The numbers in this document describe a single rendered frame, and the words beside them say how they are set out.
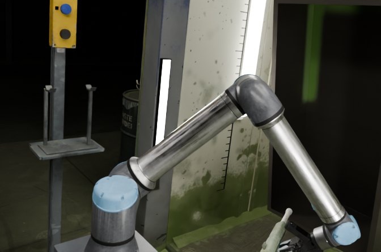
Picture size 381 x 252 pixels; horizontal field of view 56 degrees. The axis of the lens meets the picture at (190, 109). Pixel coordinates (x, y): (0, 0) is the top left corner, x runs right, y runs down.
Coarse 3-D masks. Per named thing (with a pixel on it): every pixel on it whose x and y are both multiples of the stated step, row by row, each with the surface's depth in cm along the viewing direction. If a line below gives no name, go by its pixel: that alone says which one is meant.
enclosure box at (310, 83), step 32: (288, 0) 162; (320, 0) 150; (352, 0) 140; (288, 32) 181; (320, 32) 192; (352, 32) 179; (288, 64) 188; (320, 64) 197; (352, 64) 183; (288, 96) 195; (320, 96) 202; (352, 96) 187; (320, 128) 207; (352, 128) 192; (320, 160) 213; (352, 160) 197; (288, 192) 221; (352, 192) 203; (320, 224) 195
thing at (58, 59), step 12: (60, 60) 184; (60, 72) 185; (60, 84) 187; (60, 96) 188; (60, 108) 190; (60, 120) 191; (60, 132) 193; (60, 168) 198; (60, 180) 199; (60, 192) 201; (48, 204) 204; (60, 204) 203; (48, 216) 205; (60, 216) 205; (48, 228) 207; (60, 228) 207; (48, 240) 208; (60, 240) 208
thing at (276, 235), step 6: (288, 210) 186; (288, 216) 181; (282, 222) 170; (276, 228) 165; (282, 228) 166; (270, 234) 161; (276, 234) 159; (282, 234) 163; (270, 240) 154; (276, 240) 155; (264, 246) 148; (270, 246) 149; (276, 246) 152
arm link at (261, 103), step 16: (256, 80) 119; (240, 96) 119; (256, 96) 114; (272, 96) 114; (256, 112) 114; (272, 112) 112; (272, 128) 115; (288, 128) 116; (272, 144) 119; (288, 144) 116; (288, 160) 118; (304, 160) 118; (304, 176) 118; (320, 176) 120; (304, 192) 122; (320, 192) 120; (320, 208) 122; (336, 208) 121; (336, 224) 122; (352, 224) 121; (336, 240) 122; (352, 240) 122
